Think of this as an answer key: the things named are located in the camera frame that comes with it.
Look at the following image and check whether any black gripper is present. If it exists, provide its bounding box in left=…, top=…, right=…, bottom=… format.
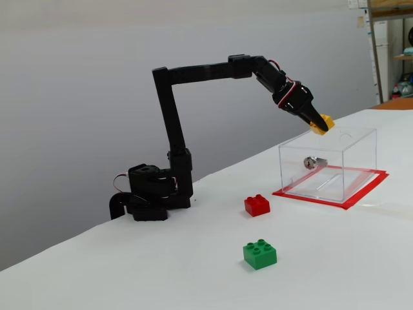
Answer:
left=272, top=80, right=329, bottom=132

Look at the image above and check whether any yellow lego brick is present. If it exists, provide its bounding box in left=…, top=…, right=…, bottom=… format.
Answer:
left=308, top=113, right=336, bottom=137

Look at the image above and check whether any transparent plastic box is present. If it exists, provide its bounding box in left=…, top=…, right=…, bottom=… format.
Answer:
left=278, top=125, right=378, bottom=203

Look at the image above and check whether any red lego brick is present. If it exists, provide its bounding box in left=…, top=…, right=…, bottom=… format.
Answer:
left=244, top=194, right=271, bottom=218

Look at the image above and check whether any green lego brick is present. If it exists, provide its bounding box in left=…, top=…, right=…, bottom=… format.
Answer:
left=242, top=239, right=278, bottom=271

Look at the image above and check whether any silver cam lock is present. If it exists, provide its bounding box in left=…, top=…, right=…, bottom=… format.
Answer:
left=303, top=156, right=329, bottom=170

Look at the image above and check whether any orange table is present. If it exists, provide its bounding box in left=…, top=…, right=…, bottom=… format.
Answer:
left=370, top=98, right=413, bottom=111

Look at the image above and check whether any white appliance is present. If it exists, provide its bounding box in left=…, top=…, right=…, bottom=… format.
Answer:
left=374, top=21, right=390, bottom=98

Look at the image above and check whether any metal shelf rack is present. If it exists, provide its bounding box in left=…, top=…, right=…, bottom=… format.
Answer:
left=367, top=0, right=413, bottom=104

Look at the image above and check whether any clear plastic bag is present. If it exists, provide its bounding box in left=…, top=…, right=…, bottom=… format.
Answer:
left=398, top=74, right=413, bottom=98

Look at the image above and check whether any black table clamp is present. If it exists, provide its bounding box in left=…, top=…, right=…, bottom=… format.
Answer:
left=108, top=192, right=130, bottom=221

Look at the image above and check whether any red white gripper servo cable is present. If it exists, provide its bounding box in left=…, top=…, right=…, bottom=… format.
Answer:
left=276, top=79, right=303, bottom=109

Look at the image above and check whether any red white arm servo cable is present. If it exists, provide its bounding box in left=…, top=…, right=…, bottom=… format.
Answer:
left=268, top=59, right=293, bottom=81

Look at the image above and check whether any red tape frame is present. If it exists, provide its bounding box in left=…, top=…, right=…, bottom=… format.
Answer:
left=272, top=165, right=390, bottom=212

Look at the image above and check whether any red white base servo cable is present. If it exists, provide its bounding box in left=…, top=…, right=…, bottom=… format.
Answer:
left=112, top=173, right=130, bottom=194

